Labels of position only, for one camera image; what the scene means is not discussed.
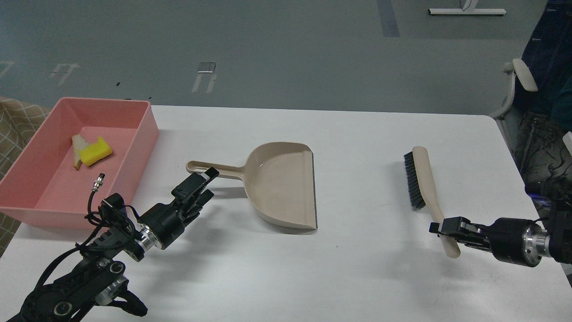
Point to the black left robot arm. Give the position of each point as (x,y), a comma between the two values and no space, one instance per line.
(88,275)

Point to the yellow sponge piece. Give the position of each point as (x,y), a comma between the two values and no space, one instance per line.
(95,152)

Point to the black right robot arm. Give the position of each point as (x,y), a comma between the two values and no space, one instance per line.
(557,221)

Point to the white bread slice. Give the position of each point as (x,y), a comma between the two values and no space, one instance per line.
(79,143)

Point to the silver floor socket plate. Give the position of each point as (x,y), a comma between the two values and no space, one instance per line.
(206,67)

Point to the white office chair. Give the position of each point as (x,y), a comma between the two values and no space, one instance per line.
(552,101)

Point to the pink plastic bin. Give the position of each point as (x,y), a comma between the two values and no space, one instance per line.
(44,189)

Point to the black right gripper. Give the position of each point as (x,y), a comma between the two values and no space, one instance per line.
(516,241)

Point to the beige plastic dustpan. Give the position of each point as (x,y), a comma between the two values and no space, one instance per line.
(278,179)

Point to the beige checkered cloth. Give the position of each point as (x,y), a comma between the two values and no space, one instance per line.
(19,121)

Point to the person in dark clothes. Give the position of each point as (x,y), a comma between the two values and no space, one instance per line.
(540,153)

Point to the beige hand brush black bristles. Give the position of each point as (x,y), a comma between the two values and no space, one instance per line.
(423,193)

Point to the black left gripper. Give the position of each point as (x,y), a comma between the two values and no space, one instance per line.
(168,221)

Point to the white desk leg base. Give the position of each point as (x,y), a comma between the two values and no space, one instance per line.
(467,8)

